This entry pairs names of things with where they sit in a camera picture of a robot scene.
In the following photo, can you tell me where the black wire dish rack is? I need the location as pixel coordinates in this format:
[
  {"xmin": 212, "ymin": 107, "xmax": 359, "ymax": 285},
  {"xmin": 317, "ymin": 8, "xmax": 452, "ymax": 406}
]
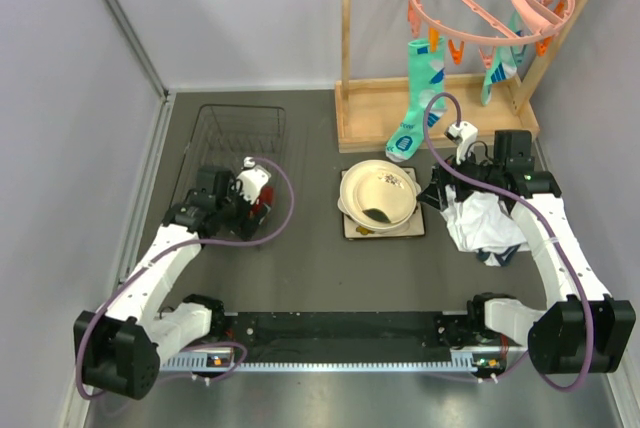
[{"xmin": 165, "ymin": 104, "xmax": 288, "ymax": 241}]

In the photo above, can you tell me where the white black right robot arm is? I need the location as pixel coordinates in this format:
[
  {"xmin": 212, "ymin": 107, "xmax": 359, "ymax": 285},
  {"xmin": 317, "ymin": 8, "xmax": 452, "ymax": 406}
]
[{"xmin": 418, "ymin": 121, "xmax": 636, "ymax": 375}]

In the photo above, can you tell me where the white printed t-shirt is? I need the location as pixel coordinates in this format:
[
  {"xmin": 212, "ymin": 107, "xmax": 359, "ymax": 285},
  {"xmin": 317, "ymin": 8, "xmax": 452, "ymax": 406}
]
[{"xmin": 441, "ymin": 186, "xmax": 530, "ymax": 267}]

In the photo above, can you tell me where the short green patterned sock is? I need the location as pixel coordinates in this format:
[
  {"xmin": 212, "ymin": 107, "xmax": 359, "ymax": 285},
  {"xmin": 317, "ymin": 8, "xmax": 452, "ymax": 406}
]
[{"xmin": 480, "ymin": 17, "xmax": 526, "ymax": 105}]

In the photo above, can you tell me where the pink round clothes hanger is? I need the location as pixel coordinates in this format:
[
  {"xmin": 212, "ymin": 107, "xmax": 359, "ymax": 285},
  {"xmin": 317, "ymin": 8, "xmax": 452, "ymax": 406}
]
[{"xmin": 407, "ymin": 0, "xmax": 577, "ymax": 67}]

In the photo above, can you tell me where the red floral bowl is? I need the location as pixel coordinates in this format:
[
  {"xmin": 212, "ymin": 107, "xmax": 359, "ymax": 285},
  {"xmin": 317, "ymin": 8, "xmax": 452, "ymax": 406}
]
[{"xmin": 252, "ymin": 185, "xmax": 274, "ymax": 222}]

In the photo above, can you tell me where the long green patterned sock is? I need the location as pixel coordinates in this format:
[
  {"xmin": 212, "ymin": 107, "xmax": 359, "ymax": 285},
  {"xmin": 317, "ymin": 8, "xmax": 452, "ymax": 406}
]
[{"xmin": 385, "ymin": 38, "xmax": 446, "ymax": 163}]

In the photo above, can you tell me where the cream round plate with drawing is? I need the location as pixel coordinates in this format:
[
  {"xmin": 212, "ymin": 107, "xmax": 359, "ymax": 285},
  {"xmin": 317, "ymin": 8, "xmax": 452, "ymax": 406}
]
[{"xmin": 338, "ymin": 160, "xmax": 420, "ymax": 233}]

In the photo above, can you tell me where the wooden stand with tray base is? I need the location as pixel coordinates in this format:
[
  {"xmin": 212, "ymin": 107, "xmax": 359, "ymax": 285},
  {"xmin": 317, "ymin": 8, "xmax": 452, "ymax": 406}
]
[{"xmin": 335, "ymin": 0, "xmax": 588, "ymax": 153}]

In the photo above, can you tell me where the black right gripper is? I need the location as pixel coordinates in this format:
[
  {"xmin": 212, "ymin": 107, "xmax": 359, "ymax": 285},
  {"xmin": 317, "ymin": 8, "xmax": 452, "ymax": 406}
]
[{"xmin": 417, "ymin": 141, "xmax": 504, "ymax": 211}]

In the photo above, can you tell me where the cream small plate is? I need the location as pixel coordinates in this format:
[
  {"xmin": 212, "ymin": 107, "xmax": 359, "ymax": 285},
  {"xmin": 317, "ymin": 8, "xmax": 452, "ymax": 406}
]
[{"xmin": 352, "ymin": 160, "xmax": 416, "ymax": 226}]

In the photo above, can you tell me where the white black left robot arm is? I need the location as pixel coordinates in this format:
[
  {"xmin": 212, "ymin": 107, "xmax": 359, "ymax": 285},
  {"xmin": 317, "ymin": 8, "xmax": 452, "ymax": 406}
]
[{"xmin": 73, "ymin": 157, "xmax": 273, "ymax": 400}]

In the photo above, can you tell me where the square floral ceramic plate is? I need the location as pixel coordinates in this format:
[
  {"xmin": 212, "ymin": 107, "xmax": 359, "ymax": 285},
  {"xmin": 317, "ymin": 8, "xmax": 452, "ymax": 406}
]
[{"xmin": 338, "ymin": 167, "xmax": 425, "ymax": 240}]

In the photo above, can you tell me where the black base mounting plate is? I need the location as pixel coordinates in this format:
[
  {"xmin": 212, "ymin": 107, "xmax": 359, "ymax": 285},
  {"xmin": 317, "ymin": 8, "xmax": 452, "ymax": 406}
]
[{"xmin": 213, "ymin": 311, "xmax": 504, "ymax": 364}]

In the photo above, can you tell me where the aluminium frame rail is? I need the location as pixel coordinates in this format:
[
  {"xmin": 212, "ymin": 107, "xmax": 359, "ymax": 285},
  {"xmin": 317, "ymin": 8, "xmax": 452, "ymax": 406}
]
[{"xmin": 59, "ymin": 311, "xmax": 640, "ymax": 428}]

